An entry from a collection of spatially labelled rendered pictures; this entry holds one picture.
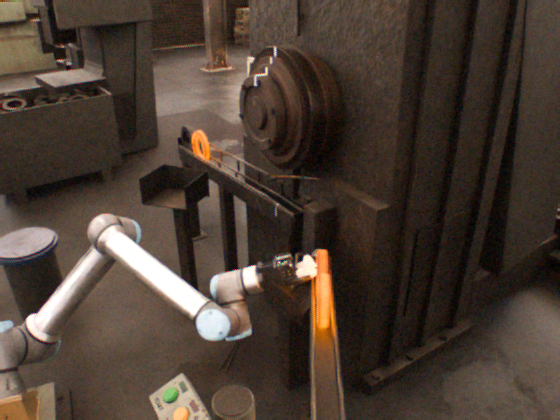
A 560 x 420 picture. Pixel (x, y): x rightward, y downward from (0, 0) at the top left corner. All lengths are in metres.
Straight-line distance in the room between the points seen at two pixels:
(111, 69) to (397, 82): 3.36
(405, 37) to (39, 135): 3.08
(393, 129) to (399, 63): 0.21
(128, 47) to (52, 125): 1.09
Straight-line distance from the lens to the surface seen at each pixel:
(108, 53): 4.45
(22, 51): 10.60
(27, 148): 3.94
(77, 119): 3.96
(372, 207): 1.57
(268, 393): 2.07
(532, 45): 1.96
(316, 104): 1.59
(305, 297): 1.69
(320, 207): 1.70
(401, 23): 1.44
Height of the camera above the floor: 1.58
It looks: 27 degrees down
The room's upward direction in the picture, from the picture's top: 1 degrees counter-clockwise
